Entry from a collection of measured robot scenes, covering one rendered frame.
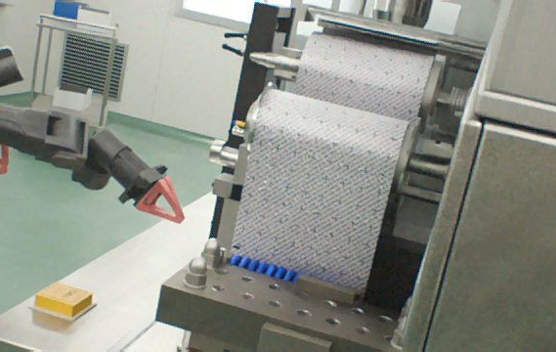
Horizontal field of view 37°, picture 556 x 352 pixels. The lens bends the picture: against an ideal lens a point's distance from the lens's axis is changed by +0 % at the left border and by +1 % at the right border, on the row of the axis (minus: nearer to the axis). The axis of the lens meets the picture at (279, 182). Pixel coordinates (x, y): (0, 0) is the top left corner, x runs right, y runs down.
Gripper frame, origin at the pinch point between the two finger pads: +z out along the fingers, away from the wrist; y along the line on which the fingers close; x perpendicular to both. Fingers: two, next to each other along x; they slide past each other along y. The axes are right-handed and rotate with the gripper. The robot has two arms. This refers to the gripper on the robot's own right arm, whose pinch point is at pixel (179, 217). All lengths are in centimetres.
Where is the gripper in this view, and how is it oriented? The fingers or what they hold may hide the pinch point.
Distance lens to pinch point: 141.6
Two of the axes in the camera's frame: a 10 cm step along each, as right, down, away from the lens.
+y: -2.4, 1.7, -9.6
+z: 7.2, 6.9, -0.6
